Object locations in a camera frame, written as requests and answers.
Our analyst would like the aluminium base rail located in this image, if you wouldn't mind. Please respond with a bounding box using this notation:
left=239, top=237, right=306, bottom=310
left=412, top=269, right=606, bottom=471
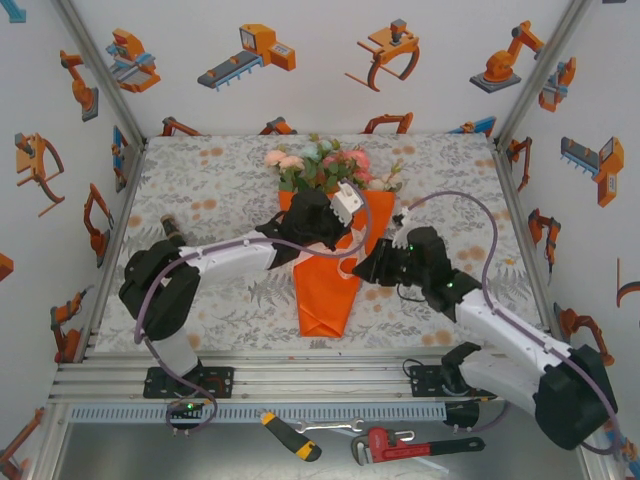
left=47, top=347, right=556, bottom=407

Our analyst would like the aluminium side rail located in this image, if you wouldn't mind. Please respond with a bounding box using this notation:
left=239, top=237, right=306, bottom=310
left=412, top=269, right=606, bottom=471
left=492, top=142, right=569, bottom=344
left=79, top=137, right=149, bottom=364

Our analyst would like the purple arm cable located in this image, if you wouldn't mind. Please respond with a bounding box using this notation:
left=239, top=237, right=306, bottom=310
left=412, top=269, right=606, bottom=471
left=134, top=189, right=374, bottom=436
left=399, top=190, right=626, bottom=456

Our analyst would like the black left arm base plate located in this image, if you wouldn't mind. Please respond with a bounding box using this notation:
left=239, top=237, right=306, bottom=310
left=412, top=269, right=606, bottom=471
left=143, top=366, right=235, bottom=400

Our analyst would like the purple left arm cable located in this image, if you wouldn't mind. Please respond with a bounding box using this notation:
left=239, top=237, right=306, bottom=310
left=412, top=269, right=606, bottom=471
left=134, top=189, right=374, bottom=436

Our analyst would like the orange wrapping paper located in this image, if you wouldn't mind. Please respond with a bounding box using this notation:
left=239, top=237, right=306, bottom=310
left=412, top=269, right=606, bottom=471
left=278, top=188, right=396, bottom=339

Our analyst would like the small black circuit board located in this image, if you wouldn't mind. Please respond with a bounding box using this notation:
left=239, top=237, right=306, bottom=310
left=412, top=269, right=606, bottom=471
left=166, top=399, right=207, bottom=436

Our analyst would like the artificial flower bouquet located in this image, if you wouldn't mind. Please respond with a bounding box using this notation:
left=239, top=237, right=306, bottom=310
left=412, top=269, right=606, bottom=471
left=263, top=133, right=405, bottom=196

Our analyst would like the aluminium frame post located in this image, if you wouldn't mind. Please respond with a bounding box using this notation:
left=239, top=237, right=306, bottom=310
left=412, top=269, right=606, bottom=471
left=51, top=0, right=149, bottom=142
left=492, top=0, right=596, bottom=147

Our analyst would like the red pipe wrench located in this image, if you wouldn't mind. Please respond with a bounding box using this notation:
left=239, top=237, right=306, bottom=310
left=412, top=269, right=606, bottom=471
left=350, top=426, right=485, bottom=466

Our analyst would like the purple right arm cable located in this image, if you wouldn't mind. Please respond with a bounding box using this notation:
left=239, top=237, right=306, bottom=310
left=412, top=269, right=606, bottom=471
left=399, top=190, right=626, bottom=456

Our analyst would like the thin black right gripper cable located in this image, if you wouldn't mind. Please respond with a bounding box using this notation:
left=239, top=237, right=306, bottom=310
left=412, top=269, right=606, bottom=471
left=397, top=281, right=432, bottom=305

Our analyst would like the floral print tablecloth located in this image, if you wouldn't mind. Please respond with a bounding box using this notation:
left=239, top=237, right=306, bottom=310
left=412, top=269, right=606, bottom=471
left=93, top=132, right=545, bottom=352

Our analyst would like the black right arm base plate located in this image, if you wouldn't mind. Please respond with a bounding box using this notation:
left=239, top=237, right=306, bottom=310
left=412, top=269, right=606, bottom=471
left=409, top=364, right=501, bottom=401

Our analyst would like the silver open-end wrench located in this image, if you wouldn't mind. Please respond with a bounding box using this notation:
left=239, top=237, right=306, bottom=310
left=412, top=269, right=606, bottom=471
left=294, top=417, right=365, bottom=434

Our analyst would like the grey slotted cable duct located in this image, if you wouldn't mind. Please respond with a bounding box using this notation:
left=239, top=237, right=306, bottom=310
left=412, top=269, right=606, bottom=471
left=67, top=402, right=447, bottom=426

